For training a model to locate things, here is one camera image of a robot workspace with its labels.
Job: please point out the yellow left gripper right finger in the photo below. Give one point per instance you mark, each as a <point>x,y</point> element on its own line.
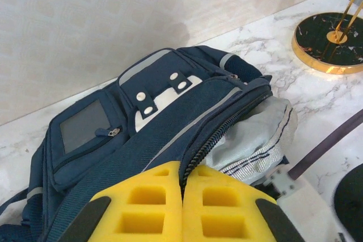
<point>221,219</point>

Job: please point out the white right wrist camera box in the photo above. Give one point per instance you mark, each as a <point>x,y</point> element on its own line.
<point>306,210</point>

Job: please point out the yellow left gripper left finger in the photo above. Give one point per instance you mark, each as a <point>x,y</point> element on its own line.
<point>147,219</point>

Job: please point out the navy blue backpack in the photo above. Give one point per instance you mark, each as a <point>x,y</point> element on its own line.
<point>141,128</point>

